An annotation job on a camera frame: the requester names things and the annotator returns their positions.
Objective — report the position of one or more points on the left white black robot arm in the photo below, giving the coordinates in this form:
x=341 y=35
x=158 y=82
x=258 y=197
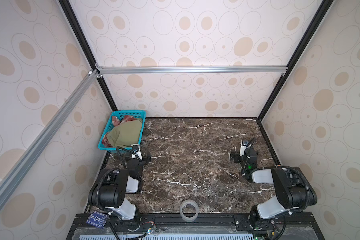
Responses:
x=108 y=193

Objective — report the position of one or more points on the red plaid skirt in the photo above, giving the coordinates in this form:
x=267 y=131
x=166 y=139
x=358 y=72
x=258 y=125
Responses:
x=116 y=122

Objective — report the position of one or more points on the left slanted aluminium rail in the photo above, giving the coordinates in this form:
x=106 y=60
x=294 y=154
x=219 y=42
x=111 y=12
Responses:
x=12 y=180

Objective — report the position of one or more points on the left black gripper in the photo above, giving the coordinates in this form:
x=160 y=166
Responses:
x=142 y=157

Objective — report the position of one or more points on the clear tape roll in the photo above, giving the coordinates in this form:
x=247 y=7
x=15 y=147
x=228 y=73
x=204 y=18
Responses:
x=189 y=211

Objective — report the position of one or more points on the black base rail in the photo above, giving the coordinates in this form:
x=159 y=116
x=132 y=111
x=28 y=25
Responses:
x=300 y=226

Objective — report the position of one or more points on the horizontal aluminium rail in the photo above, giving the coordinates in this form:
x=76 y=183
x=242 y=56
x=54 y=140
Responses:
x=193 y=70

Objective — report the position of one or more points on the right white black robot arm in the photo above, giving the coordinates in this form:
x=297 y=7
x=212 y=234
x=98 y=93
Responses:
x=293 y=192

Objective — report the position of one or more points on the blue card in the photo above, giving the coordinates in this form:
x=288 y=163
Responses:
x=97 y=220

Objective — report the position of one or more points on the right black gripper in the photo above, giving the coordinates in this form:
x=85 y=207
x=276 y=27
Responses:
x=238 y=156

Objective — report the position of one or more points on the olive green skirt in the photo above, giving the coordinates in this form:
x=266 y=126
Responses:
x=125 y=135

